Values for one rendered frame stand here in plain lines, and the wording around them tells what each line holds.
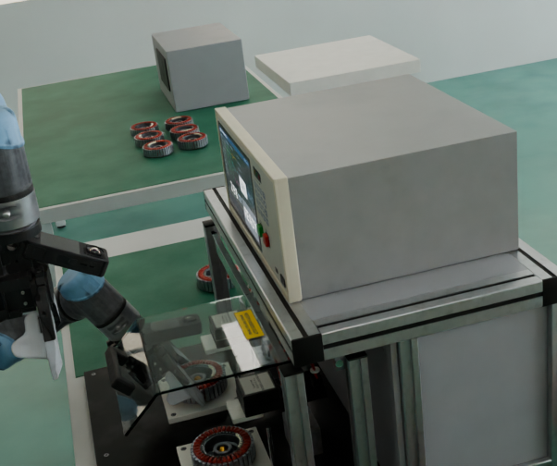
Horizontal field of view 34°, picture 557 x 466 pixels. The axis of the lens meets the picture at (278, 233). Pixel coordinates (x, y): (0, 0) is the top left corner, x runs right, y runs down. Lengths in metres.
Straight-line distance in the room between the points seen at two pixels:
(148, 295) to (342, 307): 1.03
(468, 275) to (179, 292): 1.04
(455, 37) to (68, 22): 2.69
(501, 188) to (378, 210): 0.20
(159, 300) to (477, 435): 1.03
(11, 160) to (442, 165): 0.64
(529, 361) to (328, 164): 0.45
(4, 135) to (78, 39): 4.98
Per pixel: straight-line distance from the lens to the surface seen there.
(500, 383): 1.52
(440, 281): 1.45
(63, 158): 3.57
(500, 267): 1.49
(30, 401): 3.52
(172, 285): 2.38
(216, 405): 1.82
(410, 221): 1.44
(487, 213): 1.49
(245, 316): 1.51
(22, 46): 6.15
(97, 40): 6.16
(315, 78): 2.34
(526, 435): 1.60
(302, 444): 1.45
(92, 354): 2.15
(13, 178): 1.20
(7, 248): 1.25
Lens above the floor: 1.78
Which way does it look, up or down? 23 degrees down
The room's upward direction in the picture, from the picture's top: 7 degrees counter-clockwise
